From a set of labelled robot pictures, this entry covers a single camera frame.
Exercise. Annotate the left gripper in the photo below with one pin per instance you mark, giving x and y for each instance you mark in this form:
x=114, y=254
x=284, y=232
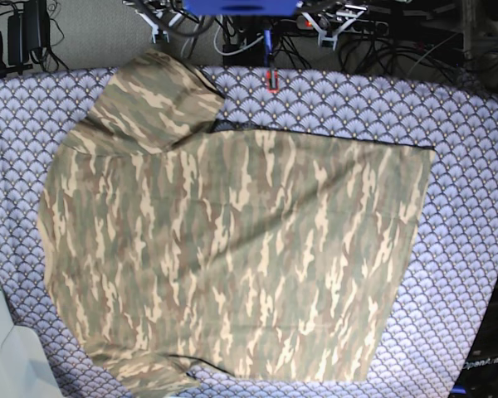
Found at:
x=329, y=38

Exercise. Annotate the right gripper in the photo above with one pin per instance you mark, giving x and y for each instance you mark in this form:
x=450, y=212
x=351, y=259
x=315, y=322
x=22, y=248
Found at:
x=164, y=17

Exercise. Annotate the camouflage T-shirt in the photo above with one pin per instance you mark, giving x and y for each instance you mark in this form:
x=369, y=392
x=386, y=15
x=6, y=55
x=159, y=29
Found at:
x=267, y=254

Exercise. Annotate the black power strip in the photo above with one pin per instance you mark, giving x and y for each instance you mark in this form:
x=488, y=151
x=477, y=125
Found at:
x=359, y=26

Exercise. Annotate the red and black clamp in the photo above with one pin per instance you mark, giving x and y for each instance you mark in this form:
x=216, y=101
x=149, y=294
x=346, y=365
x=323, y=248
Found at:
x=272, y=80

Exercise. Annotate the black power adapter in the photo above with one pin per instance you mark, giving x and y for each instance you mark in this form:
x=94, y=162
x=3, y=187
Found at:
x=28, y=33

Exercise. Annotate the fan-patterned purple tablecloth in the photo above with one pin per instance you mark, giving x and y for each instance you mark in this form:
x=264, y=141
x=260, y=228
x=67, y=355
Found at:
x=454, y=265

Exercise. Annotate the white plastic bin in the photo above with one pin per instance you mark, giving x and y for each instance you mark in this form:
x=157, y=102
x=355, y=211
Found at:
x=24, y=368

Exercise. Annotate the black OpenArm box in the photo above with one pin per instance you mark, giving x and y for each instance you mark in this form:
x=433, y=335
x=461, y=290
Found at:
x=479, y=375

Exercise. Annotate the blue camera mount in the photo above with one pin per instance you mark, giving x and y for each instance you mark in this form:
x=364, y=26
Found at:
x=242, y=7

